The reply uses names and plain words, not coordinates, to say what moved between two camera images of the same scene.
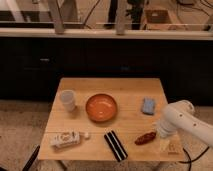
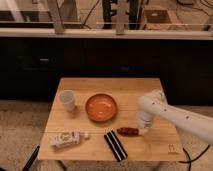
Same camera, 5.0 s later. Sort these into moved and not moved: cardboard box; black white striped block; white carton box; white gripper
Moved: white gripper
Not moved: cardboard box; black white striped block; white carton box
